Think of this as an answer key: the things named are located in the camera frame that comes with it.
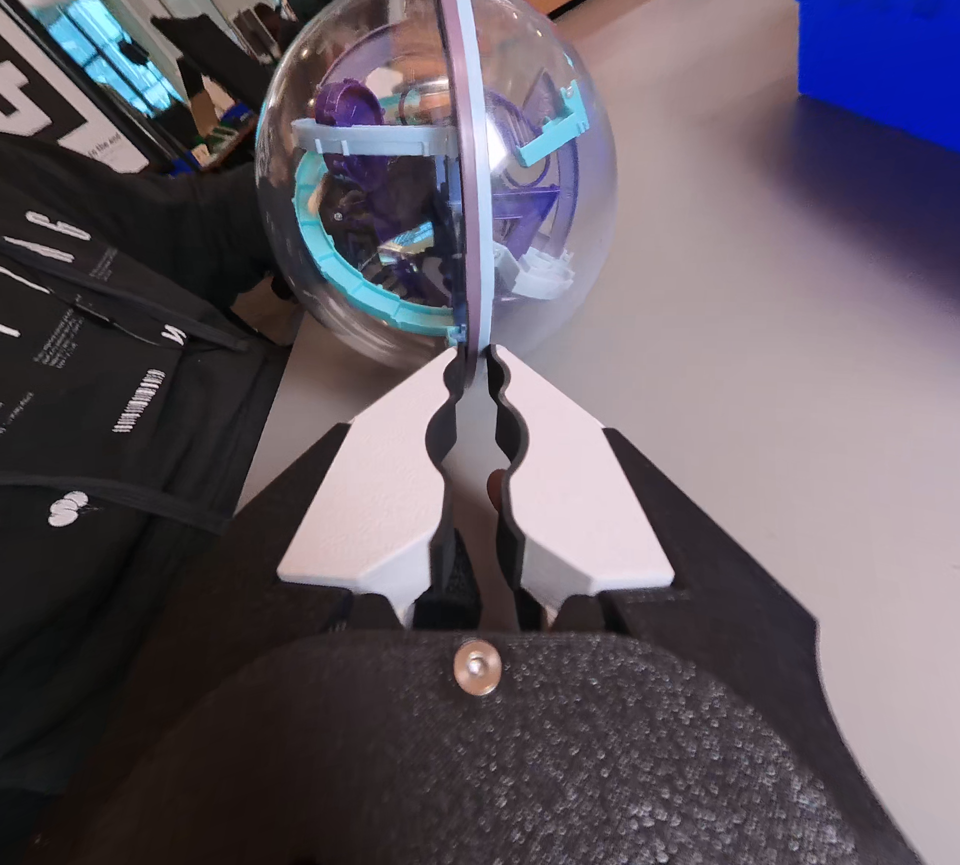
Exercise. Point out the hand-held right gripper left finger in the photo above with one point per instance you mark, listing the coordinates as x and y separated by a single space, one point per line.
368 498

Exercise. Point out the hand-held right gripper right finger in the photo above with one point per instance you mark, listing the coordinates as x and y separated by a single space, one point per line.
585 498

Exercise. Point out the clear maze ball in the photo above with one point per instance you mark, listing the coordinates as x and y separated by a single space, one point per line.
360 160

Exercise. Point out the person's black printed jacket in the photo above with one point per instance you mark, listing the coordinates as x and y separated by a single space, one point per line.
105 400

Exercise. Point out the black white marker board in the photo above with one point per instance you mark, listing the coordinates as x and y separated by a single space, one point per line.
60 85

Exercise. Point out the blue plastic bin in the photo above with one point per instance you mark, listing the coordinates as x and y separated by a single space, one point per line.
885 25

